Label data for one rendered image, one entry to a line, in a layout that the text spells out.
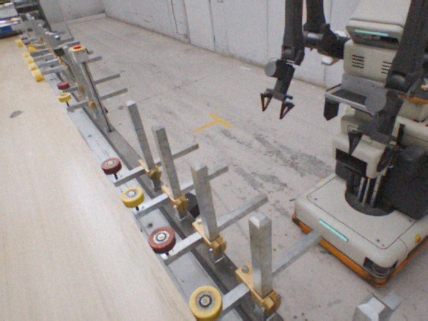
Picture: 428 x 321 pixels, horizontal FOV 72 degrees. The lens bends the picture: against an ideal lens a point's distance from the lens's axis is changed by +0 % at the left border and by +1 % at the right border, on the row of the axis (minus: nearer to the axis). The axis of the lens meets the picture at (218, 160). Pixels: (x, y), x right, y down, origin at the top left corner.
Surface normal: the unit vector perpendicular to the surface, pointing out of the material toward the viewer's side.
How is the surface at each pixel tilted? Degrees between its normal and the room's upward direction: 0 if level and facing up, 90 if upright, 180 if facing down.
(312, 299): 0
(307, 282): 0
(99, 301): 0
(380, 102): 63
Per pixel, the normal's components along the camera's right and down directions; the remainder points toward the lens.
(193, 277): -0.11, -0.80
